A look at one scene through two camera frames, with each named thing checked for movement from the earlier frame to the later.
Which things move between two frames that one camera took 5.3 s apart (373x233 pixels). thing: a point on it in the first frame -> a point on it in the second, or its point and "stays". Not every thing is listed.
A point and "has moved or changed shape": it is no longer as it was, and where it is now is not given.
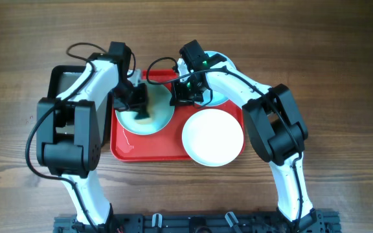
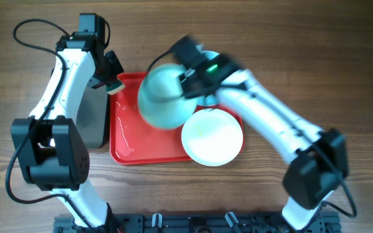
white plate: (212, 137) stays
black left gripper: (139, 105) -> (118, 69)
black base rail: (324, 221) stays
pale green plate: (160, 111) has moved or changed shape
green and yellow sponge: (149, 107) has moved or changed shape
